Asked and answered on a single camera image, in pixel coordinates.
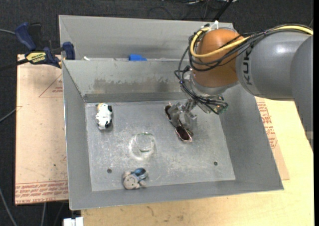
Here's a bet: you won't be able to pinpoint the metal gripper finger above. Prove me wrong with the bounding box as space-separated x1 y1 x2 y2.
170 104 182 127
184 111 198 131

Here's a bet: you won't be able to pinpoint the dark-lensed sunglasses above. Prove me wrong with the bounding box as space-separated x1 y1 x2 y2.
163 104 194 143

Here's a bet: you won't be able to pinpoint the grey metal bin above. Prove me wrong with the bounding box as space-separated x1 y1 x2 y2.
58 14 285 211

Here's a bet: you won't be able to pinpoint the clear glass cup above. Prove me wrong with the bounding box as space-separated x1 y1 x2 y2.
129 132 157 160

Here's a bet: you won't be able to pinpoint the blue block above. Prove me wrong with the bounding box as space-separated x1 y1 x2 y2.
128 53 148 61

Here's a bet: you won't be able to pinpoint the white and black toy animal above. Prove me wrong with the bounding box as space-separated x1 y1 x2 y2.
95 103 114 131

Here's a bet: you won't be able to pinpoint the grey and blue toy animal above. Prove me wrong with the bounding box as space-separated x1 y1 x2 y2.
121 167 150 191

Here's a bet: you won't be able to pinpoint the brown cardboard board, red print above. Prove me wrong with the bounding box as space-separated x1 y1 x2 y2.
14 54 291 206

